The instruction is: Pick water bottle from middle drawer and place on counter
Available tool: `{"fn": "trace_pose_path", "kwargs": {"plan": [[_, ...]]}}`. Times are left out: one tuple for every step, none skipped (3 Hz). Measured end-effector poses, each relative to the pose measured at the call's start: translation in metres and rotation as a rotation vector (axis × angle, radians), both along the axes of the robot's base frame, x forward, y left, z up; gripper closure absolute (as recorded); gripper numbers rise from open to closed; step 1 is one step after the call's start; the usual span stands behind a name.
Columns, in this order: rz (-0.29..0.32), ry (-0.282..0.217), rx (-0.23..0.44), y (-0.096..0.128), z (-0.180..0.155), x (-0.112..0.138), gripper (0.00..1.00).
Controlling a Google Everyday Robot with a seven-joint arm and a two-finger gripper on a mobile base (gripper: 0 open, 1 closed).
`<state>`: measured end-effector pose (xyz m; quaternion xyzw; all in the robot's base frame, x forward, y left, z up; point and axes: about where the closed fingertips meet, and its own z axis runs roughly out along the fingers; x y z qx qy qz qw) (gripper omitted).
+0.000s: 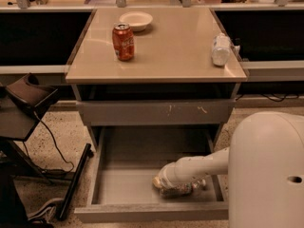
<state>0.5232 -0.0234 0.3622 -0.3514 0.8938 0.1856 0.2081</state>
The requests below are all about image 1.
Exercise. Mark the clear plastic water bottle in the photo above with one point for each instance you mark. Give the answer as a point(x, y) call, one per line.
point(183, 190)

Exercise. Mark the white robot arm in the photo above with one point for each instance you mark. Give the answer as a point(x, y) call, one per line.
point(265, 168)

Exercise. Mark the open grey lower drawer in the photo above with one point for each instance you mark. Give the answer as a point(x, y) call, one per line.
point(129, 157)

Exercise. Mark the closed grey upper drawer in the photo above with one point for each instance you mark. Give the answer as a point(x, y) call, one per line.
point(169, 112)

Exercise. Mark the grey drawer cabinet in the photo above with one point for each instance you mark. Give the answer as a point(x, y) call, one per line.
point(172, 62)

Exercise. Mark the black stand leg bar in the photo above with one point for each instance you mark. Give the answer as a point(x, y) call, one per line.
point(63, 210)

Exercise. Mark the grey white sneaker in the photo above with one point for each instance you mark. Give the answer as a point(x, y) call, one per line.
point(47, 212)

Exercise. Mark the orange soda can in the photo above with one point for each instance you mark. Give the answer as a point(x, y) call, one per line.
point(123, 41)

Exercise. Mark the black device on stand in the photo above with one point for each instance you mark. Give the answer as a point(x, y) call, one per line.
point(31, 97)

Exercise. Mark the white bowl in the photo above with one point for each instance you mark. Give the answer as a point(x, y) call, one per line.
point(137, 20)

